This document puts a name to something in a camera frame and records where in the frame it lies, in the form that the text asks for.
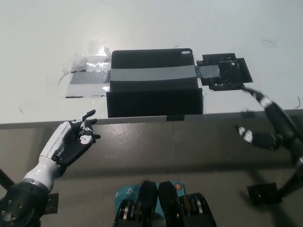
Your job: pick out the white and black left hand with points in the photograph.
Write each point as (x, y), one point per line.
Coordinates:
(71, 142)

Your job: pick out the white and black right hand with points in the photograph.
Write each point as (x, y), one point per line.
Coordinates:
(280, 123)

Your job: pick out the black folded tablet cover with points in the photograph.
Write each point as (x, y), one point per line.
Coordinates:
(154, 101)

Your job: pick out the black and teal robot torso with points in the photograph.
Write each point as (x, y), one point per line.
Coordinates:
(165, 205)

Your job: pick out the black diagonal stand strut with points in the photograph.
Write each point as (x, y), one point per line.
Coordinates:
(291, 184)
(6, 179)

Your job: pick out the crumpled clear tape patch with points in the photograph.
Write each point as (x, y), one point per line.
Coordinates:
(87, 78)

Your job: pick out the black printed lattice fixture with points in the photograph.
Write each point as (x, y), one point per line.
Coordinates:
(234, 71)

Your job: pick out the small black tape piece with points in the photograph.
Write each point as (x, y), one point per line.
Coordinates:
(175, 118)

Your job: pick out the grey tape strip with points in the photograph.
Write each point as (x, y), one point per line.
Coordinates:
(154, 73)

